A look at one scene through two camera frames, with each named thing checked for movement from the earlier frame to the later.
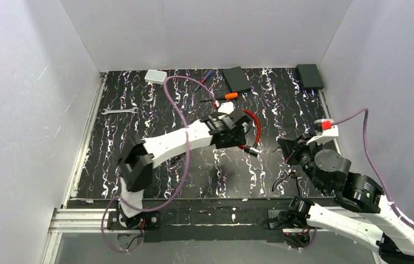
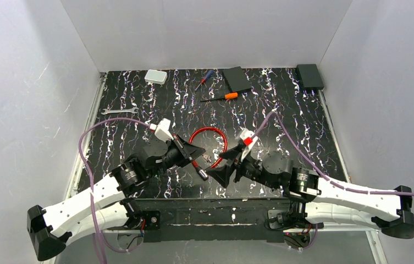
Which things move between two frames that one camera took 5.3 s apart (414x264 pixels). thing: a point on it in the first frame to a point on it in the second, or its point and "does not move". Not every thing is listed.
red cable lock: [253, 150] to [203, 174]
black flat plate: [237, 80] does not move
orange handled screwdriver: [227, 95] does not move
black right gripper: [288, 151] to [236, 164]
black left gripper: [238, 128] to [182, 150]
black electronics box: [310, 76] does not move
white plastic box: [155, 76] does not move
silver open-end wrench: [108, 111] does not move
